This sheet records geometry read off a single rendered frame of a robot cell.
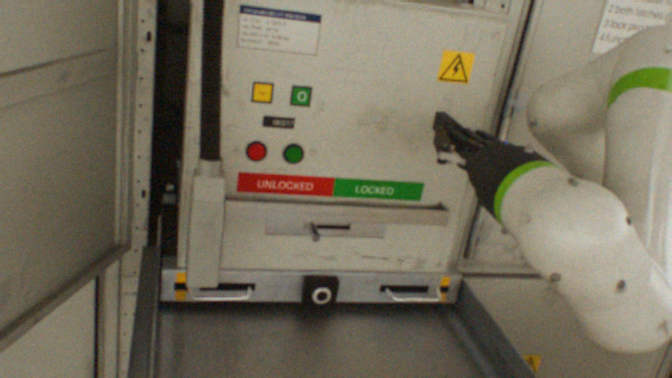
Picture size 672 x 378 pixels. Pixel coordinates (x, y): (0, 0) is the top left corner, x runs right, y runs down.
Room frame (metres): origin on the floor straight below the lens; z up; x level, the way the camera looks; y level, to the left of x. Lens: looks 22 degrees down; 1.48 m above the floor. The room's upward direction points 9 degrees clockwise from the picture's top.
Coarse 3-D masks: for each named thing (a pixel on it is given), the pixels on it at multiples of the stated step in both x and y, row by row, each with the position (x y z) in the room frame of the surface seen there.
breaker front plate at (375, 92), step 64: (256, 0) 0.94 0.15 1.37; (320, 0) 0.96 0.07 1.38; (192, 64) 0.91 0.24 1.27; (256, 64) 0.94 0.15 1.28; (320, 64) 0.97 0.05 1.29; (384, 64) 0.99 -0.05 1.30; (192, 128) 0.92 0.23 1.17; (256, 128) 0.94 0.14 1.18; (320, 128) 0.97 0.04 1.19; (384, 128) 1.00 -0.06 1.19; (448, 192) 1.04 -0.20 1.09; (256, 256) 0.95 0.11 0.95; (320, 256) 0.98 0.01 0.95; (384, 256) 1.01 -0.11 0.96; (448, 256) 1.05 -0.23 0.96
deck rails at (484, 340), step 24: (168, 312) 0.89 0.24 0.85; (456, 312) 1.04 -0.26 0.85; (480, 312) 0.97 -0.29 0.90; (168, 336) 0.83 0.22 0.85; (456, 336) 0.96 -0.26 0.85; (480, 336) 0.95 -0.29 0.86; (504, 336) 0.88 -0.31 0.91; (168, 360) 0.77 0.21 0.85; (480, 360) 0.90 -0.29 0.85; (504, 360) 0.87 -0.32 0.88
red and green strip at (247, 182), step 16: (240, 176) 0.94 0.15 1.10; (256, 176) 0.94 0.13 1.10; (272, 176) 0.95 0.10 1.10; (288, 176) 0.96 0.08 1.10; (304, 176) 0.97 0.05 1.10; (320, 176) 0.97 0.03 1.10; (256, 192) 0.94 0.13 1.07; (272, 192) 0.95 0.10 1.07; (288, 192) 0.96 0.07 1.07; (304, 192) 0.97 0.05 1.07; (320, 192) 0.97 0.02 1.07; (336, 192) 0.98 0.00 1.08; (352, 192) 0.99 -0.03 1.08; (368, 192) 1.00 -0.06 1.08; (384, 192) 1.00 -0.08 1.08; (400, 192) 1.01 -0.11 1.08; (416, 192) 1.02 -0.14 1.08
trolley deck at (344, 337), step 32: (192, 320) 0.88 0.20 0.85; (224, 320) 0.90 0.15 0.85; (256, 320) 0.91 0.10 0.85; (288, 320) 0.93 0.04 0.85; (320, 320) 0.94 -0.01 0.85; (352, 320) 0.96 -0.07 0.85; (384, 320) 0.98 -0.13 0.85; (416, 320) 0.99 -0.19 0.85; (192, 352) 0.80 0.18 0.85; (224, 352) 0.81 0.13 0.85; (256, 352) 0.83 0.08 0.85; (288, 352) 0.84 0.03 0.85; (320, 352) 0.85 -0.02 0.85; (352, 352) 0.87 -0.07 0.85; (384, 352) 0.88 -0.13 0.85; (416, 352) 0.90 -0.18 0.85; (448, 352) 0.91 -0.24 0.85
